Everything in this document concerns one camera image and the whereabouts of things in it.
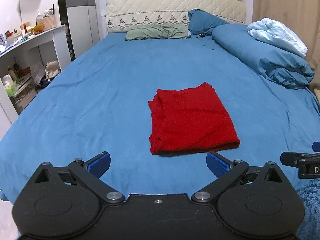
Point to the white grey wardrobe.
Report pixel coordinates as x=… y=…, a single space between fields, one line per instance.
x=80 y=19

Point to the woven storage basket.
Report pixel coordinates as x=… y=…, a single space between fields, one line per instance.
x=49 y=22

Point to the light blue blanket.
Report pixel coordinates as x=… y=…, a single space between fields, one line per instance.
x=277 y=34

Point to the beige curtain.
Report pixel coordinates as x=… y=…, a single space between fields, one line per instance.
x=302 y=17

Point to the beige bag on floor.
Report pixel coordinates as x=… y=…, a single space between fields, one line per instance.
x=52 y=69

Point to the blue folded duvet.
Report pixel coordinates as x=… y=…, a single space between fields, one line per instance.
x=273 y=63

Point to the dark blue pillow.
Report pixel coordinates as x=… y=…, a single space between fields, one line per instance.
x=203 y=23

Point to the blue fluffy rug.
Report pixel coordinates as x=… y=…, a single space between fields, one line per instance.
x=310 y=227

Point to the green pillow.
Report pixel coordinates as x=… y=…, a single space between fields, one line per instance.
x=157 y=31

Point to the red knit sweater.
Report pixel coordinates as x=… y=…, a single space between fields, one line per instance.
x=191 y=120

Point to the cream quilted headboard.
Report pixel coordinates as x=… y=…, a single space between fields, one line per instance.
x=121 y=15

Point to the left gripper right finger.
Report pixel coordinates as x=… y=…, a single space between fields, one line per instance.
x=228 y=174

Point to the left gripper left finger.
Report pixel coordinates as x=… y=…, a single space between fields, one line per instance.
x=88 y=173

